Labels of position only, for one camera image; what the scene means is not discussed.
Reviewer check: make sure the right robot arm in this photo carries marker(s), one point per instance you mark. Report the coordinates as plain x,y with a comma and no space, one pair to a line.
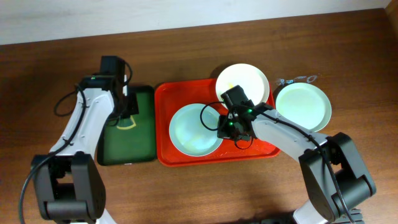
335,175

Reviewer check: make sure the yellow green sponge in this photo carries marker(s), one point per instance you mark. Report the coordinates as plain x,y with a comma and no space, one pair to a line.
126,123

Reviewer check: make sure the pale green plate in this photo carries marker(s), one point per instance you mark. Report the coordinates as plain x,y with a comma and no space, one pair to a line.
305,105

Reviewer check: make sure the red plastic tray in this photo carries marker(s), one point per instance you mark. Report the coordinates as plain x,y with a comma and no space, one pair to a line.
169,98

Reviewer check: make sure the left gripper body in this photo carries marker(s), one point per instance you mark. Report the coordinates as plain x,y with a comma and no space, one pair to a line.
131,109

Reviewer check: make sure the cream white plate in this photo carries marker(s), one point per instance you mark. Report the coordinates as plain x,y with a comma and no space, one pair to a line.
252,80

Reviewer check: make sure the dark green tray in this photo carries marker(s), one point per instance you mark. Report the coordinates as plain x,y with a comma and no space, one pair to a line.
116,147

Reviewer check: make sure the light blue plate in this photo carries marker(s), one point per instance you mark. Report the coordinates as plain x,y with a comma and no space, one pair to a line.
188,134

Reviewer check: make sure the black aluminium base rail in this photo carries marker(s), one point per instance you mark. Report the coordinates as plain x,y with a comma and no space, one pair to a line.
287,218

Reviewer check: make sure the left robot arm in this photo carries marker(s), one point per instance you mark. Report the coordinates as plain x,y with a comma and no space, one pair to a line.
67,184

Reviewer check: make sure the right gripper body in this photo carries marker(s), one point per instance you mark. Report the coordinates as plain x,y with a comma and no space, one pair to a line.
225,130

